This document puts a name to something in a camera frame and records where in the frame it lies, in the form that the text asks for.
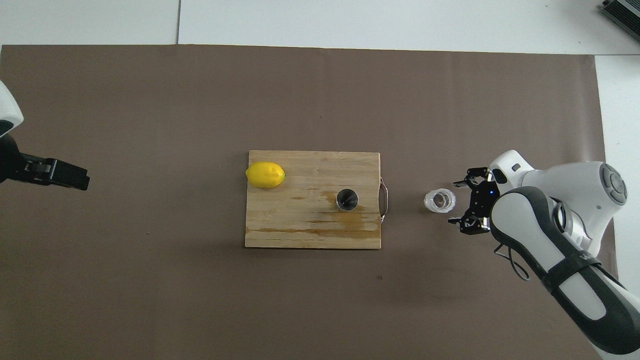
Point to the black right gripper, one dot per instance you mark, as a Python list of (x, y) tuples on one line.
[(482, 200)]

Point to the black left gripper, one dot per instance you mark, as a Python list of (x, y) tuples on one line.
[(11, 162)]

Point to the clear faceted glass cup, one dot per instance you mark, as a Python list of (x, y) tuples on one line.
[(440, 201)]

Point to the steel double jigger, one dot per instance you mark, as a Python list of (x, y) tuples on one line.
[(347, 199)]

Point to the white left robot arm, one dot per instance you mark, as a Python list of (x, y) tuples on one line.
[(7, 112)]

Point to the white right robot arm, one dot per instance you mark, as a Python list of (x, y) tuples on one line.
[(565, 250)]

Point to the brown paper table mat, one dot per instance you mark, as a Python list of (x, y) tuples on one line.
[(150, 300)]

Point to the wooden cutting board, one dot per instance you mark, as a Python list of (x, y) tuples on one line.
[(300, 220)]

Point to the yellow lemon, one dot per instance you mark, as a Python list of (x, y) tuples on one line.
[(265, 175)]

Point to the grey finned metal device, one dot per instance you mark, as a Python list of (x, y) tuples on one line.
[(622, 12)]

